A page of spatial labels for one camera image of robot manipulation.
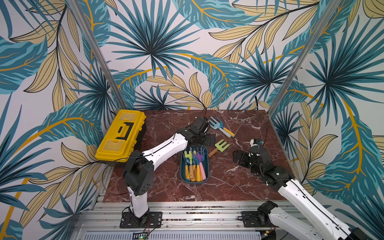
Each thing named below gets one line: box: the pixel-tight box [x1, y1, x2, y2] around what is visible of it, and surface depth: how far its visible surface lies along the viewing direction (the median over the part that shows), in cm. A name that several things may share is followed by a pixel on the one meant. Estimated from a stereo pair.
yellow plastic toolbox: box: [95, 109, 147, 163], surface depth 88 cm
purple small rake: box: [194, 147, 207, 181], surface depth 89 cm
